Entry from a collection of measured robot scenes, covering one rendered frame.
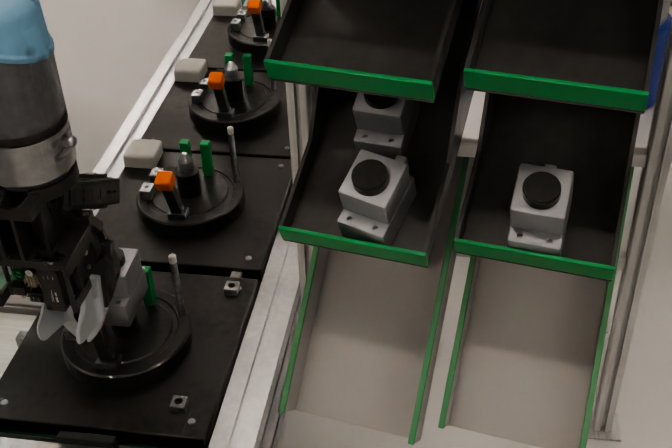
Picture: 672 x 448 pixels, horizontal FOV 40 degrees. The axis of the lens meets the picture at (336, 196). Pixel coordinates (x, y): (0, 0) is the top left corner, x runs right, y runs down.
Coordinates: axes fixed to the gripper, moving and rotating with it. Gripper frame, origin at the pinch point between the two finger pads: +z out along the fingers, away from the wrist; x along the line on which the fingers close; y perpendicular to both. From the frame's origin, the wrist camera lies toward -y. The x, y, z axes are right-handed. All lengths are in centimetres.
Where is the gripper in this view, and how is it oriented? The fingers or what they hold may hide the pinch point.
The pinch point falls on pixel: (87, 324)
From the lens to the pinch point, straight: 94.5
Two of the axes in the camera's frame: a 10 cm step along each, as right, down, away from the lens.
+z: 0.3, 8.1, 5.9
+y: -1.5, 5.9, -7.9
